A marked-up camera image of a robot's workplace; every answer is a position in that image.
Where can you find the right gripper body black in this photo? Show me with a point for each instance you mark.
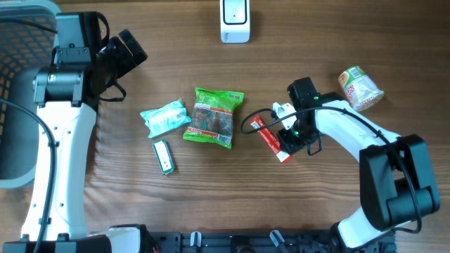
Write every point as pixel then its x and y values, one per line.
pixel 298 137

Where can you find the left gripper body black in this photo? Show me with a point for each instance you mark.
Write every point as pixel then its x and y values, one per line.
pixel 118 58

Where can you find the red stick packet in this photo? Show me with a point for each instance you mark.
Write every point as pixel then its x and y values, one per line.
pixel 275 146

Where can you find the instant noodle cup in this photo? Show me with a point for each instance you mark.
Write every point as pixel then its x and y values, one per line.
pixel 359 89

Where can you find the light blue tissue pack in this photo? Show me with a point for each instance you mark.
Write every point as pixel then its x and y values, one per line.
pixel 169 117

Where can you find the green snack bag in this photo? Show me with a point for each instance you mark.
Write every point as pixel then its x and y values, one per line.
pixel 212 117

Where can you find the green white gum box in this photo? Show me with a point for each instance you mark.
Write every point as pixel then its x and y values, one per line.
pixel 164 156

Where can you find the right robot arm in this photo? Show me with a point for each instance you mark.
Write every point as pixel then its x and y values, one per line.
pixel 397 182

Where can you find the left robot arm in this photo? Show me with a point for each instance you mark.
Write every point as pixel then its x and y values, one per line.
pixel 85 62

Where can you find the white barcode scanner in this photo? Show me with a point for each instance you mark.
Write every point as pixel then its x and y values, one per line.
pixel 234 21

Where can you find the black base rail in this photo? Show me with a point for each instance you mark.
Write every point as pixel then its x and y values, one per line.
pixel 315 241

